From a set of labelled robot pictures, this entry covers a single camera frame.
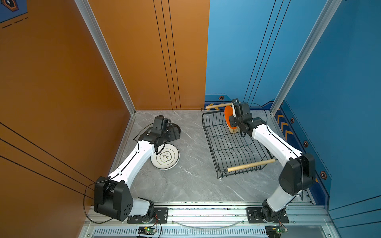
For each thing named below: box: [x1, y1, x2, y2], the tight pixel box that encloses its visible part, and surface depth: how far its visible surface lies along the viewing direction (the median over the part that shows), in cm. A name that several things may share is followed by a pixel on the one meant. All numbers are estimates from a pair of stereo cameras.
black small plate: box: [167, 122, 182, 142], surface depth 77 cm
